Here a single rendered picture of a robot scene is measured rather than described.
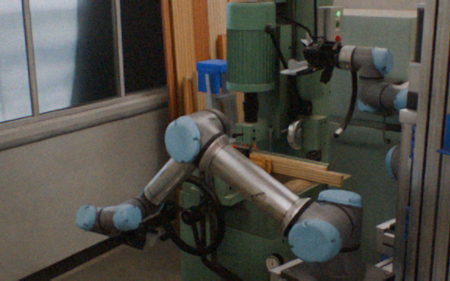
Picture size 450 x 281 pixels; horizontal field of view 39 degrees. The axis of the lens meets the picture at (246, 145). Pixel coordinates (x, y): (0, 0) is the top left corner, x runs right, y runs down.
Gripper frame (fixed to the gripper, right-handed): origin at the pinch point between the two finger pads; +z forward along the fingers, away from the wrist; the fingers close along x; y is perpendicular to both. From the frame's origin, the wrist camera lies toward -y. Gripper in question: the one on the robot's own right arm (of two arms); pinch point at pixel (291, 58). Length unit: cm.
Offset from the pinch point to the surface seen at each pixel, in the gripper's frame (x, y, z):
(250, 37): -4.0, 3.8, 17.2
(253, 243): 47, -47, 9
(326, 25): -32.3, -15.1, 6.4
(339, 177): 19.4, -35.9, -16.0
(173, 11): -82, -56, 145
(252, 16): -8.6, 9.3, 16.4
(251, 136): 15.6, -26.3, 18.8
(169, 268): 36, -140, 115
